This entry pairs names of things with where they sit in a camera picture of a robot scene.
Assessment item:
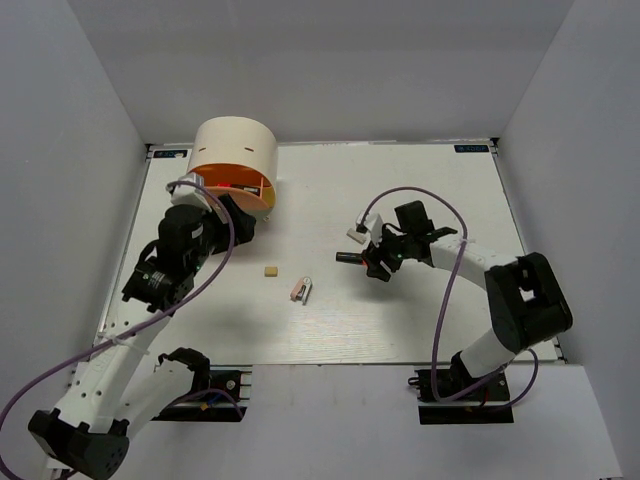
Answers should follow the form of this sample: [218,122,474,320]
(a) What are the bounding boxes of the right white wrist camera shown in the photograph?
[355,211,383,245]

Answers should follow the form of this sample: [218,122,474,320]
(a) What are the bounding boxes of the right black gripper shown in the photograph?
[362,223,414,282]

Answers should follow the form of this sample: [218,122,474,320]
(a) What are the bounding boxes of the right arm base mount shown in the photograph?
[407,369,514,426]

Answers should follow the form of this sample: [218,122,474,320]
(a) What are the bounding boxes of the cream cylindrical desk organizer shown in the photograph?
[187,116,278,220]

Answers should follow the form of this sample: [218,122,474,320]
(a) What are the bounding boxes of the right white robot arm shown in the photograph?
[355,201,573,399]

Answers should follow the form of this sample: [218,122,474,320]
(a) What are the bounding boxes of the orange cap black highlighter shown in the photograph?
[335,252,367,265]

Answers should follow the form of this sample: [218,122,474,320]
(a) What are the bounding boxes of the orange organizer drawer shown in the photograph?
[191,163,276,213]

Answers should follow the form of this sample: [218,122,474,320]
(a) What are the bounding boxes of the small beige eraser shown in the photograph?
[264,266,278,277]

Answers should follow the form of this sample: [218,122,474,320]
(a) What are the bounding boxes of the green cap black highlighter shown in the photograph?
[238,186,261,196]

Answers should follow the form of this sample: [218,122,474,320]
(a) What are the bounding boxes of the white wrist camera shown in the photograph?
[355,211,383,245]
[166,173,211,212]

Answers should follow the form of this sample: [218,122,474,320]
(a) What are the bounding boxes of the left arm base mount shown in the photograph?
[153,366,252,423]

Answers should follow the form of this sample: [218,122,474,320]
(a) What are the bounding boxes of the grey white eraser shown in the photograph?
[347,228,366,245]

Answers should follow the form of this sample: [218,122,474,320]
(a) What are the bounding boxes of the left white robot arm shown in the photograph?
[28,193,256,479]

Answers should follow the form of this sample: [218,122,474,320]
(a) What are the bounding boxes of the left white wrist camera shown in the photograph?
[166,173,211,212]

